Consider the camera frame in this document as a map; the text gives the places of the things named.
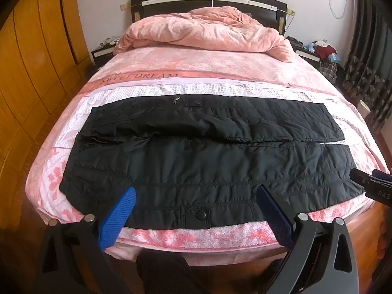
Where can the pink white towel blanket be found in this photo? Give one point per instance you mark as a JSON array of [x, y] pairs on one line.
[[196, 239]]

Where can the pink plush bed sheet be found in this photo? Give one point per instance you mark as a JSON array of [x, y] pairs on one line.
[[196, 61]]

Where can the light blue packet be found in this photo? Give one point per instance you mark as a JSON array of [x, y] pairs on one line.
[[310, 49]]

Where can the red cloth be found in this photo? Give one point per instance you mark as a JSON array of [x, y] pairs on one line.
[[325, 51]]

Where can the dark patterned curtain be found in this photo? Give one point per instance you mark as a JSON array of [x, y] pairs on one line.
[[367, 61]]

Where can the wooden wardrobe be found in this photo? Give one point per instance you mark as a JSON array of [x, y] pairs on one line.
[[33, 67]]

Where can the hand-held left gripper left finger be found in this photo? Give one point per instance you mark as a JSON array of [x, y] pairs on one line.
[[118, 217]]

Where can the plaid cloth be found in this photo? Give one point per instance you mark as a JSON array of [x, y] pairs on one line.
[[329, 70]]

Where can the dark nightstand with white items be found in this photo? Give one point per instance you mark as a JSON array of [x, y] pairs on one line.
[[101, 53]]

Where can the blue plastic bag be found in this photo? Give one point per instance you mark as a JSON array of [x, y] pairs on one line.
[[332, 57]]

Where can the person's dark trouser leg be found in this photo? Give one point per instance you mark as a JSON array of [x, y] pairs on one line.
[[167, 269]]

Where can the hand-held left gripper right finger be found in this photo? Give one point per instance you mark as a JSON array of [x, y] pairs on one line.
[[275, 217]]

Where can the wall socket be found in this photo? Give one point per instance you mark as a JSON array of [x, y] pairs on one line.
[[291, 12], [123, 6]]

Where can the pink crumpled comforter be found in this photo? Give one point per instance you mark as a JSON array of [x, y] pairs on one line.
[[199, 30]]

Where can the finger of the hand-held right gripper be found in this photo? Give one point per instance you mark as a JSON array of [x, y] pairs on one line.
[[382, 176], [372, 191]]

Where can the black pants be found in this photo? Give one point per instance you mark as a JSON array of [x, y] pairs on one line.
[[199, 159]]

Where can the dark wooden headboard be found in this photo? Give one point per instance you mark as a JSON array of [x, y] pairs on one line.
[[171, 1]]

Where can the white bin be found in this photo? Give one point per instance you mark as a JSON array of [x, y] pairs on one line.
[[365, 108]]

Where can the dark nightstand with clothes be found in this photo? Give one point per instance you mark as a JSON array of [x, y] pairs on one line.
[[307, 56]]

